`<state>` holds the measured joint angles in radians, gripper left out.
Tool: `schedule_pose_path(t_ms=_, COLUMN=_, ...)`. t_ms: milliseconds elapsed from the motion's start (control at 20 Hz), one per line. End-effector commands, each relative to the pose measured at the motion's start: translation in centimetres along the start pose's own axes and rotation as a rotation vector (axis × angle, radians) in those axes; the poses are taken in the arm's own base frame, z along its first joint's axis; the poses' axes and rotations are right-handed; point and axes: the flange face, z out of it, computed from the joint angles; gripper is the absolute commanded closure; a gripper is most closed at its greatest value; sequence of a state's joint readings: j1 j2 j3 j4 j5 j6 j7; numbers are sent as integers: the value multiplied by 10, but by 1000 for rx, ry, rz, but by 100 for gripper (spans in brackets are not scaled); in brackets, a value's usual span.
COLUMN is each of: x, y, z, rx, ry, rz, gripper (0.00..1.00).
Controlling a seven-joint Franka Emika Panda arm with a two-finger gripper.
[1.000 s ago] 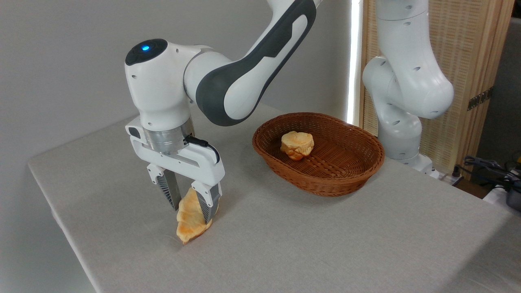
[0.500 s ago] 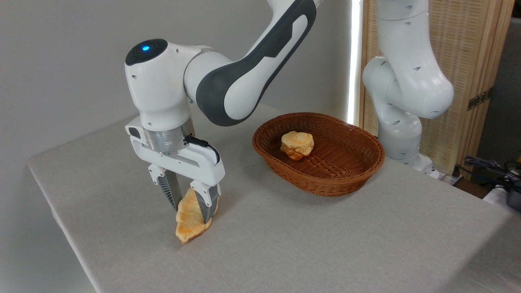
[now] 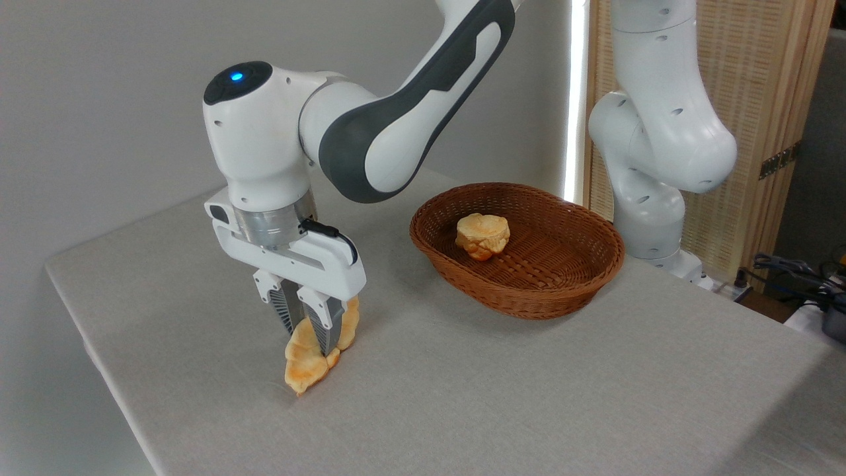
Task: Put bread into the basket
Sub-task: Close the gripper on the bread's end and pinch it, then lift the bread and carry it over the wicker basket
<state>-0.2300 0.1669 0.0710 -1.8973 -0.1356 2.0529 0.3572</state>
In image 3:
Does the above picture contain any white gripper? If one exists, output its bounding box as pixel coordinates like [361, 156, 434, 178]
[204, 186, 368, 358]

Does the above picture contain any long croissant bread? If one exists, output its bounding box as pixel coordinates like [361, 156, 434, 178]
[284, 295, 362, 397]

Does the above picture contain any round bread roll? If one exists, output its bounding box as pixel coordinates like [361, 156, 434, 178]
[454, 212, 512, 262]

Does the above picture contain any brown wicker basket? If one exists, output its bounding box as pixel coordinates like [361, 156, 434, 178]
[408, 182, 626, 321]

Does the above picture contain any white power strip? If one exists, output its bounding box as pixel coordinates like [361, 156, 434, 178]
[711, 276, 755, 302]

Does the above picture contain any metal screen hinge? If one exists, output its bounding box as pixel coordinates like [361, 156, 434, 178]
[758, 141, 802, 181]

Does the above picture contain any wooden folding screen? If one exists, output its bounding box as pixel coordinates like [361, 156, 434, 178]
[583, 0, 837, 292]

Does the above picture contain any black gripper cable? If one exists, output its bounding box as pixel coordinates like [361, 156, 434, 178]
[299, 219, 360, 266]

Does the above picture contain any dark cable bundle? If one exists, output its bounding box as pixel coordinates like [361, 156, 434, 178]
[752, 253, 846, 313]

